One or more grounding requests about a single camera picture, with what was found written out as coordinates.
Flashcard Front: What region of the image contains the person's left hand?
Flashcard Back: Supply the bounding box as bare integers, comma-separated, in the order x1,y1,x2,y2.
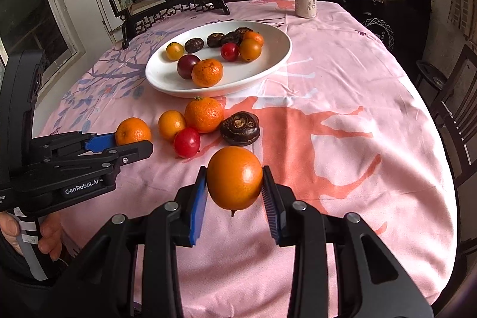
0,212,64,261

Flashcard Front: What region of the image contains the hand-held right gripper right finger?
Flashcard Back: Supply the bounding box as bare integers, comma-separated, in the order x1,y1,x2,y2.
261,166,435,318

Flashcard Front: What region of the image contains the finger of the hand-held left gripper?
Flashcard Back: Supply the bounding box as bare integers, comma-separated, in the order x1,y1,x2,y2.
44,140,154,182
33,132,117,159

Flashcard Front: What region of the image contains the black case with mandala print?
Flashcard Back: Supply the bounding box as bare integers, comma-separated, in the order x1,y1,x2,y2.
311,0,433,54

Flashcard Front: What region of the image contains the pink printed tablecloth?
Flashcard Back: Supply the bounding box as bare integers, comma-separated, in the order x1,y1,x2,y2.
32,0,457,318

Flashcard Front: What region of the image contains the white oval plate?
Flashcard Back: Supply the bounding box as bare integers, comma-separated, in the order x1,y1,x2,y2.
145,20,292,98

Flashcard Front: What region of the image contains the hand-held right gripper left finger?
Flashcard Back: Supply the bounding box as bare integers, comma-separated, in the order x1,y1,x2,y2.
52,166,208,318

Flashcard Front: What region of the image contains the dark wooden slatted chair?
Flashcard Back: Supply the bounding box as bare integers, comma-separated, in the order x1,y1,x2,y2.
432,42,477,177

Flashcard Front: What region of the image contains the mandarin orange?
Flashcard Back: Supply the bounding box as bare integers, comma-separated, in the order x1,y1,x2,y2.
166,42,185,61
242,31,265,47
207,147,264,211
184,96,225,133
115,117,152,146
158,110,187,142
191,58,224,88
239,38,262,62

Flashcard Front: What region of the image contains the round dark stool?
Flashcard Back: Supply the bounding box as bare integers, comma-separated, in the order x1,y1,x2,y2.
415,59,448,88

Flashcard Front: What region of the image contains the dark red plum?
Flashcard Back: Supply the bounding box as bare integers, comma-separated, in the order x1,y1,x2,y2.
177,55,202,80

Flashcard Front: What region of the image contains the beige drink can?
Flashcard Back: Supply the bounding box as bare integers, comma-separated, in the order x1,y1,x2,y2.
294,0,318,19

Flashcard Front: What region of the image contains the red cherry tomato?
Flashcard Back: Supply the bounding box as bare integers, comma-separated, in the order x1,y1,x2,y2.
221,42,240,62
174,127,201,159

